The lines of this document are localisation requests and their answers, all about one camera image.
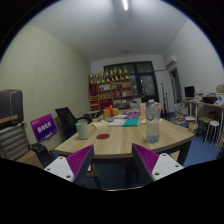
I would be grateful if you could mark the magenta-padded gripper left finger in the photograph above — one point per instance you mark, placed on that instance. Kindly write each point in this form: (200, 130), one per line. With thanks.
(78, 160)

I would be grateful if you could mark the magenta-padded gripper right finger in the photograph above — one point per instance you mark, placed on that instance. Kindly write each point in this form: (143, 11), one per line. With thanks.
(146, 158)

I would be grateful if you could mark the clear plastic water bottle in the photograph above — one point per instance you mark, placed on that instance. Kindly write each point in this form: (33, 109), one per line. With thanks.
(153, 125)

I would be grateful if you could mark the pale green ribbed cup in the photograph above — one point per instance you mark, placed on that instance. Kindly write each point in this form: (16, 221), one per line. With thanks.
(82, 130)

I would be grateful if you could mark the flat round red coaster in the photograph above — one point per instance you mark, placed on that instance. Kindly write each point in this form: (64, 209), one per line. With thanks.
(103, 136)

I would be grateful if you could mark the yellow notebook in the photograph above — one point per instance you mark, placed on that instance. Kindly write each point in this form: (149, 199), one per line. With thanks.
(100, 124)
(142, 121)

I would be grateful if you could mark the black bag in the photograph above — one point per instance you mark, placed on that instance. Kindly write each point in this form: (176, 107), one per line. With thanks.
(41, 153)

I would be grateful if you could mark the teal book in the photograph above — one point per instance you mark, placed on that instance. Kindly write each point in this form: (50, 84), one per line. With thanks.
(131, 122)

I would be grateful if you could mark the black office chair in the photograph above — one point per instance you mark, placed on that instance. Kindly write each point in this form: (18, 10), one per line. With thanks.
(66, 121)

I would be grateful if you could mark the blue book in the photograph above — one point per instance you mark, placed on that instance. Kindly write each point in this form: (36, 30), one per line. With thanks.
(132, 117)

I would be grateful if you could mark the purple sign board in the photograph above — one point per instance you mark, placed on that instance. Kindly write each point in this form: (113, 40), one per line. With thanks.
(43, 127)

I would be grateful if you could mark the pink packet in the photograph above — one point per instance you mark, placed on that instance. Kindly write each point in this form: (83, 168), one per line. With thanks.
(131, 113)

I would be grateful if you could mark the small round side table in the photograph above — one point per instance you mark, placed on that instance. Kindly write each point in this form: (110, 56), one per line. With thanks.
(90, 112)

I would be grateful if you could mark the orange standing box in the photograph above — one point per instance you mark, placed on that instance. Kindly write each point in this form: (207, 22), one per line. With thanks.
(142, 109)

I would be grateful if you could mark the yellow gift box red ribbon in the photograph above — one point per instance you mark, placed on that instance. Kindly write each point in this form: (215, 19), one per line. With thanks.
(110, 112)

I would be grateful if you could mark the stack of books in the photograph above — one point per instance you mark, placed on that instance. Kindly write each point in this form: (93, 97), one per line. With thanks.
(181, 111)

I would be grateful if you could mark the black tripod stand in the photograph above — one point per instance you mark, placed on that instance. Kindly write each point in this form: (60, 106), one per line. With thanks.
(163, 100)

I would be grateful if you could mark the grey ribbed suitcase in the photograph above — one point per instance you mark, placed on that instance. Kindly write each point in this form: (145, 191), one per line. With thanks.
(13, 141)

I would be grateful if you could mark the red shelf unit with trophies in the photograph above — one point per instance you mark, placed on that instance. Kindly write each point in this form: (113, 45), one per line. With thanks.
(110, 93)

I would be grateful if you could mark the white round stool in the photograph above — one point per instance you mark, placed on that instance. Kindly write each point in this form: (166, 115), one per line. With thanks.
(212, 125)

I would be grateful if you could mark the black framed glass door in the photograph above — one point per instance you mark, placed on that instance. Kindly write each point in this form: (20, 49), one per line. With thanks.
(146, 83)

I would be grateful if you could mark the black computer monitor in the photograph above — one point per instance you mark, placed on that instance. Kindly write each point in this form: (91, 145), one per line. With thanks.
(189, 91)

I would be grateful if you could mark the wooden side desk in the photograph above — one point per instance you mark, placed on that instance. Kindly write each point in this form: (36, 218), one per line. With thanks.
(208, 105)

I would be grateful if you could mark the ceiling tube light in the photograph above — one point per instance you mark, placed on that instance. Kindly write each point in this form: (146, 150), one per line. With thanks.
(125, 4)

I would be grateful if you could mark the white wall air conditioner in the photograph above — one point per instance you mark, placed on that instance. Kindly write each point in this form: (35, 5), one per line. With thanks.
(171, 61)

